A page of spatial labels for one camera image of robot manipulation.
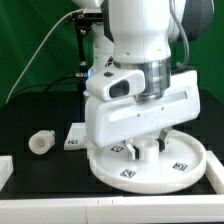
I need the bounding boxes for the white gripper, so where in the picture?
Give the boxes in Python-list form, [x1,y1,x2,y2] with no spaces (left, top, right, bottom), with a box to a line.
[85,70,200,160]

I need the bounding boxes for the white round table top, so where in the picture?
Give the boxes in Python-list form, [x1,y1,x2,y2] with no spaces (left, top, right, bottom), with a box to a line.
[88,130,206,194]

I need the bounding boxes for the white cross-shaped table base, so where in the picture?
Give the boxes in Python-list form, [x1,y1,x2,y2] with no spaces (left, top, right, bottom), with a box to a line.
[64,137,89,151]

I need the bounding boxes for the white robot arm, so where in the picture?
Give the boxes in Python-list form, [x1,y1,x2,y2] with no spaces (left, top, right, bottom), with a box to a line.
[73,0,214,159]

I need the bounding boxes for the white marker sheet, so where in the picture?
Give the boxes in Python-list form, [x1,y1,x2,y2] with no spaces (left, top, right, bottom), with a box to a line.
[69,123,86,139]

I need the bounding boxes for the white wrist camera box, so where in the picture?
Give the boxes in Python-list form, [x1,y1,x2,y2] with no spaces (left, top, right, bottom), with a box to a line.
[86,68,145,101]

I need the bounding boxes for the white U-shaped border frame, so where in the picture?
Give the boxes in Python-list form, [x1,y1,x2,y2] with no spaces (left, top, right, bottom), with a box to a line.
[0,151,224,224]

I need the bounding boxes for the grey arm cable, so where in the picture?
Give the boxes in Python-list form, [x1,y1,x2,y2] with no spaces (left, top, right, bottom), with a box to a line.
[169,0,192,69]

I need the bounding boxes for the black cable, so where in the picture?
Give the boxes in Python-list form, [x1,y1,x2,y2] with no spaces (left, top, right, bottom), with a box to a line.
[6,74,90,104]

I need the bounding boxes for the black camera stand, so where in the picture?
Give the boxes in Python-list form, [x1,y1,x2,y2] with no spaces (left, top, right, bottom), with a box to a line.
[65,9,103,79]

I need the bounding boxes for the white cable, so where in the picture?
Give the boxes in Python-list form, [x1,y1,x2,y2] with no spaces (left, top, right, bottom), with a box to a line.
[5,9,84,104]

